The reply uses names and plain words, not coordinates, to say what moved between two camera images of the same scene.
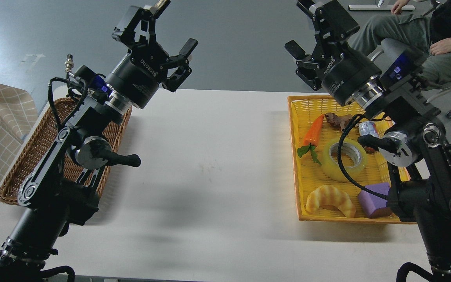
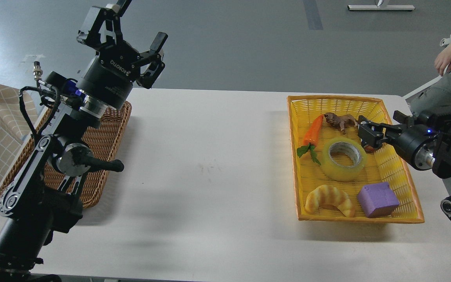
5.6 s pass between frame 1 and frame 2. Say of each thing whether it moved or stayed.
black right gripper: moved
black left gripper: moved
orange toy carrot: stayed
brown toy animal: stayed
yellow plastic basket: stayed
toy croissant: stayed
